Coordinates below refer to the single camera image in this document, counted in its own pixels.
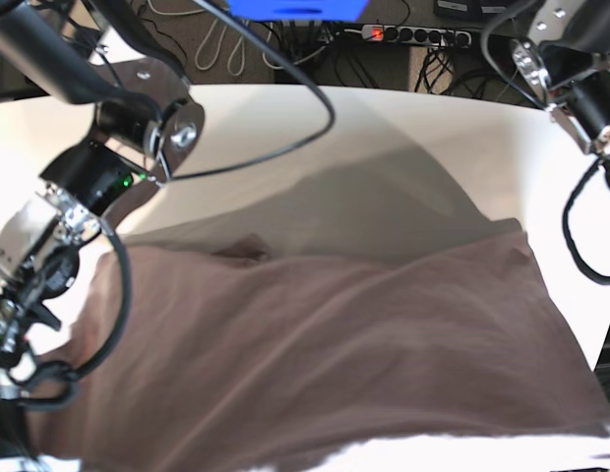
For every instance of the mauve t-shirt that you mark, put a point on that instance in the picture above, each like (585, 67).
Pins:
(459, 361)

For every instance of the blue box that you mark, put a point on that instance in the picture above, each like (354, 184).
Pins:
(297, 10)

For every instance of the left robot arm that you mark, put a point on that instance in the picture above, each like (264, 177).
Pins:
(564, 59)

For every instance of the power strip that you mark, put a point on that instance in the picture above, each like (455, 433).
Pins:
(417, 36)

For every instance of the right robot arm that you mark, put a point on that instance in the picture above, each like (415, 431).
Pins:
(144, 125)

